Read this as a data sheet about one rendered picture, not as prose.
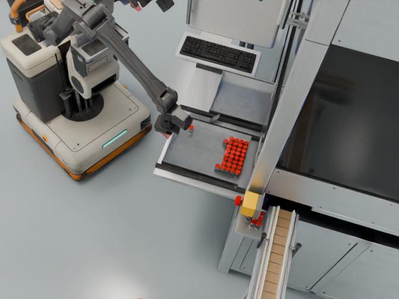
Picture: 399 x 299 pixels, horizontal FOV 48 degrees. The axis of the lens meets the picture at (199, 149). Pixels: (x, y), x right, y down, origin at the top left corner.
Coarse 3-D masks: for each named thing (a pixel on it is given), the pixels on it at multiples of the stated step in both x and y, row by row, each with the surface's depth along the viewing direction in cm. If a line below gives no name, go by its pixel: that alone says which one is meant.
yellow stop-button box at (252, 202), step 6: (246, 192) 175; (252, 192) 176; (246, 198) 174; (252, 198) 174; (258, 198) 175; (246, 204) 173; (252, 204) 173; (258, 204) 173; (240, 210) 176; (246, 210) 174; (252, 210) 173; (258, 210) 172; (252, 216) 177
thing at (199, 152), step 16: (208, 128) 209; (224, 128) 206; (176, 144) 203; (192, 144) 203; (208, 144) 204; (176, 160) 198; (192, 160) 199; (208, 160) 199; (208, 176) 192; (224, 176) 196
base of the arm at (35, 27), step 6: (42, 18) 188; (48, 18) 190; (30, 24) 189; (36, 24) 189; (42, 24) 186; (30, 30) 190; (36, 30) 190; (42, 30) 187; (36, 36) 192; (42, 36) 191
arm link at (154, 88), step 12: (108, 12) 154; (84, 24) 150; (108, 24) 153; (96, 36) 155; (108, 36) 153; (108, 48) 158; (120, 48) 155; (120, 60) 159; (132, 60) 157; (132, 72) 160; (144, 72) 159; (144, 84) 161; (156, 84) 162; (156, 96) 162; (168, 96) 164; (168, 108) 165
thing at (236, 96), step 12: (228, 72) 225; (228, 84) 225; (240, 84) 225; (252, 84) 226; (264, 84) 224; (216, 96) 220; (228, 96) 220; (240, 96) 221; (252, 96) 222; (264, 96) 223; (216, 108) 216; (228, 108) 216; (240, 108) 217; (252, 108) 218; (264, 108) 218; (240, 120) 211; (252, 120) 214; (264, 120) 214
